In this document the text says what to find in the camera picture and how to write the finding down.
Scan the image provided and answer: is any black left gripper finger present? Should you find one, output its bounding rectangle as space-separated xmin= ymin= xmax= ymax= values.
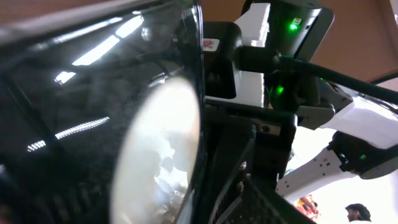
xmin=195 ymin=125 xmax=311 ymax=223

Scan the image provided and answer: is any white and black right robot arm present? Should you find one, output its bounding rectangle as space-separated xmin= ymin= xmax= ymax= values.
xmin=203 ymin=1 xmax=397 ymax=202

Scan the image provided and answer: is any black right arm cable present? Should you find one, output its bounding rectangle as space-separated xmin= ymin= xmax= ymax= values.
xmin=238 ymin=46 xmax=398 ymax=105

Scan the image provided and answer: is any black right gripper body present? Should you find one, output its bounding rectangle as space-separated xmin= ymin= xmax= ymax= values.
xmin=205 ymin=100 xmax=297 ymax=187

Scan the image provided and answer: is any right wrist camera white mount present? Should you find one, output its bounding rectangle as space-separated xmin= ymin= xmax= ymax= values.
xmin=203 ymin=3 xmax=271 ymax=108

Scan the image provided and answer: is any black Galaxy flip phone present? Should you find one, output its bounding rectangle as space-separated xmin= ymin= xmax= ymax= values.
xmin=1 ymin=1 xmax=204 ymax=223

